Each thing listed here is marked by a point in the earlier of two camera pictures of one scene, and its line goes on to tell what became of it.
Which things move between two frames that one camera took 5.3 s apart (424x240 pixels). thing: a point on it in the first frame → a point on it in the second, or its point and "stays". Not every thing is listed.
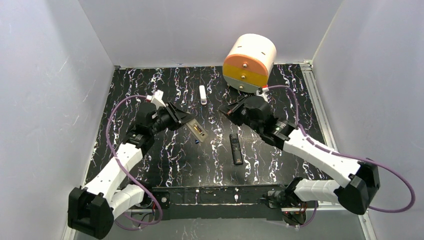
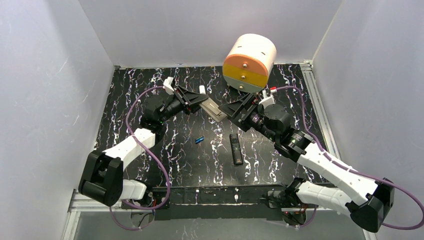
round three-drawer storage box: [249, 60] stays
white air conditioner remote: [198, 130] → [212, 108]
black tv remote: [237, 154] stays
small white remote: [202, 94] stays
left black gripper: [173, 114] → [180, 98]
